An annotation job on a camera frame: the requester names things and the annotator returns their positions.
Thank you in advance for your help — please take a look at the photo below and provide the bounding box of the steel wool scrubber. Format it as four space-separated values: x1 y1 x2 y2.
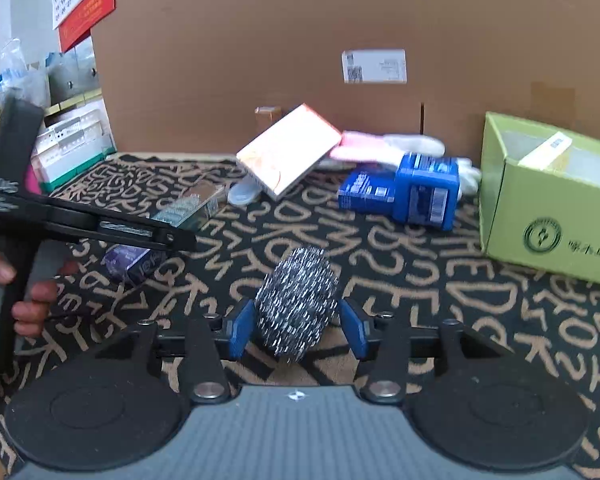
254 247 339 363

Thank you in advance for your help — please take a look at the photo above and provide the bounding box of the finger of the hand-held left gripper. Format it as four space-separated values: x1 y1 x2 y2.
145 222 198 253

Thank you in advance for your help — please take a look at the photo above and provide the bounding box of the blue plastic container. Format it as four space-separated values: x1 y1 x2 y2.
392 152 461 232

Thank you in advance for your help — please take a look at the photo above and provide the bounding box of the grey metal box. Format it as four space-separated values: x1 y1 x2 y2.
47 45 101 103

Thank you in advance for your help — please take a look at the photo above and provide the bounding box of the white shipping label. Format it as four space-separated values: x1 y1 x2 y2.
342 49 407 84

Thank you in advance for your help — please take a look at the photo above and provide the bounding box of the white box with green edge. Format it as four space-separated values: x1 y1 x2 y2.
32 105 117 193

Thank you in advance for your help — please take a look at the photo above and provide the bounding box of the person's left hand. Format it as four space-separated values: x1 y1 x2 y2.
0 246 79 339

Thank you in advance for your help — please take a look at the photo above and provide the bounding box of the small blue box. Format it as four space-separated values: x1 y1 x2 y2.
337 170 396 211

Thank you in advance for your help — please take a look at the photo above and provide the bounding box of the grey olive box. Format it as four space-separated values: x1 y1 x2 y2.
150 183 226 228

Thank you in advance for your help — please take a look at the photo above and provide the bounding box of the green cardboard shoe box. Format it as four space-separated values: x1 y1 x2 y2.
478 111 600 288

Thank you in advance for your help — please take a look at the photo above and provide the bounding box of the clear plastic container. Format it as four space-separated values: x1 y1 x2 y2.
228 180 266 206

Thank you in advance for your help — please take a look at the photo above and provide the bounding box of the large brown cardboard box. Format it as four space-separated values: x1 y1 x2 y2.
91 0 600 161

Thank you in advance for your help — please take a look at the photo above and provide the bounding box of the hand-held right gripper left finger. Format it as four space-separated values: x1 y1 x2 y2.
95 297 256 405

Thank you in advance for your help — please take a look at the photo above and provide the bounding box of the white yellow box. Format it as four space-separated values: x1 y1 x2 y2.
517 131 571 171

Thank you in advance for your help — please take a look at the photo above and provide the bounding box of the black patterned mat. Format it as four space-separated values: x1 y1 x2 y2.
0 152 600 480

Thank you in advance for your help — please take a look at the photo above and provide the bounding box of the purple packet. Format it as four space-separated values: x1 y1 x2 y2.
102 245 168 283

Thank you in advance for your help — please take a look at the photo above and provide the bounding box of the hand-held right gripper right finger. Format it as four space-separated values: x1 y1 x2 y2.
341 297 511 405

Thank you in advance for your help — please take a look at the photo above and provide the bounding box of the clear plastic bag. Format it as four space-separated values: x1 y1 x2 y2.
0 37 48 106

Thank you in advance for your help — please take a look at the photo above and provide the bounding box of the white flat box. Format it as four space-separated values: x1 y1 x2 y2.
236 103 342 202

